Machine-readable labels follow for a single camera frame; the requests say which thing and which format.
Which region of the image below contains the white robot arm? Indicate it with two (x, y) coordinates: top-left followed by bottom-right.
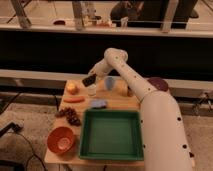
(83, 48), (193, 171)

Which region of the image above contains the small clear glass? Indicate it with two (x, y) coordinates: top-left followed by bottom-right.
(87, 84), (97, 97)

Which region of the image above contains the yellow apple toy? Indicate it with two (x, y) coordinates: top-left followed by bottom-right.
(66, 82), (79, 95)

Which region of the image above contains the orange carrot toy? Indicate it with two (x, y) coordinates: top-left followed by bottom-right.
(63, 96), (85, 103)

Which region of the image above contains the bunch of dark grapes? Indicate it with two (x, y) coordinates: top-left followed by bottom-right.
(55, 107), (81, 126)

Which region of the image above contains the green plastic tray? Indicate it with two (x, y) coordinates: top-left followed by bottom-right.
(79, 109), (144, 161)

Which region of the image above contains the orange bowl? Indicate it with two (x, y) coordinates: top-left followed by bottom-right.
(47, 127), (75, 155)

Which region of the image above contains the dark red round plate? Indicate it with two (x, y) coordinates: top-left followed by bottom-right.
(148, 77), (169, 92)

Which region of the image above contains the black cable on floor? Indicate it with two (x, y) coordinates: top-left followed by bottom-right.
(0, 121), (49, 171)

